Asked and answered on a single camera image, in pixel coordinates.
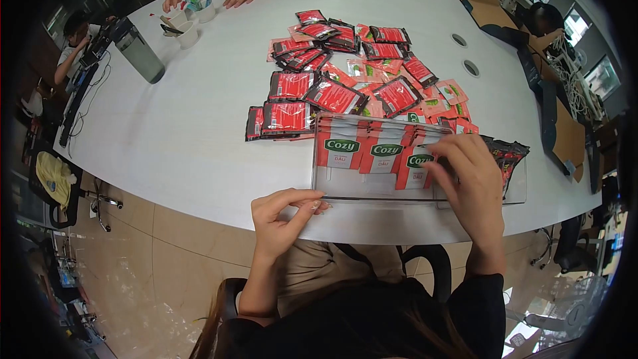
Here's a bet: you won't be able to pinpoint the person's left hand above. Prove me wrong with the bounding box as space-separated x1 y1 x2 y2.
251 188 333 261

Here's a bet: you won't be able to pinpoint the person's right hand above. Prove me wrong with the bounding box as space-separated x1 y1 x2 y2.
422 133 505 260

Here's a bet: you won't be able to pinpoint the person's right fingers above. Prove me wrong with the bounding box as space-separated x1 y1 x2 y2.
427 133 487 176

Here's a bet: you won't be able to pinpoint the person's right thumb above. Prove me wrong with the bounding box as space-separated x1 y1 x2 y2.
422 162 457 205

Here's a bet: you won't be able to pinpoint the person's left index finger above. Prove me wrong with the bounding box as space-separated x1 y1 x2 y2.
266 188 326 206

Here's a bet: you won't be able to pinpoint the person's left thumb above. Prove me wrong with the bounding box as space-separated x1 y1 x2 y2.
285 201 333 240

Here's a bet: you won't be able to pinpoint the red white tea packet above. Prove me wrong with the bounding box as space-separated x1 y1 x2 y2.
396 146 437 190

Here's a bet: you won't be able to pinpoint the clear plastic organizer box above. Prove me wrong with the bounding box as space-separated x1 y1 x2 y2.
311 112 528 209

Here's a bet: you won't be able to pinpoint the person's legs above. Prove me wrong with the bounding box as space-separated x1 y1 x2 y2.
275 239 405 316

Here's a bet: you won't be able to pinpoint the bunch of black red sachets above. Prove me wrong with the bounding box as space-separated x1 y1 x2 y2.
479 135 530 201

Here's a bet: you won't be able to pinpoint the row of tea packets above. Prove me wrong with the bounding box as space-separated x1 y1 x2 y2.
316 119 453 175

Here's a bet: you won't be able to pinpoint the brown cardboard pieces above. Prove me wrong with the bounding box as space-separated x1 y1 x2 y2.
461 0 588 182

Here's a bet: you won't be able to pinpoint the pile of red sachets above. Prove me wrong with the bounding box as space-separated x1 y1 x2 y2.
245 9 482 143

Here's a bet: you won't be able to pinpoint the person's body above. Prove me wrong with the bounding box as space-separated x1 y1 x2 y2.
188 275 505 359

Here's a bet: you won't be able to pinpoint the white floor fan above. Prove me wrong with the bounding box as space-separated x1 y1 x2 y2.
503 273 610 346

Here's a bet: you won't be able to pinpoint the white paper cup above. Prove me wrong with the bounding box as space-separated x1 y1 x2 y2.
176 20 199 50
164 7 188 29
196 1 217 24

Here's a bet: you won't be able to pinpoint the grey water bottle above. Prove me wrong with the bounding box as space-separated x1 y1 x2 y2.
110 16 166 85

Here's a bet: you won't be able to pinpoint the black laptop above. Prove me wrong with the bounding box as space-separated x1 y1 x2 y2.
58 22 116 149

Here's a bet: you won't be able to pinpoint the yellow bag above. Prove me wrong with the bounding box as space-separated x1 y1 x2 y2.
35 152 78 211

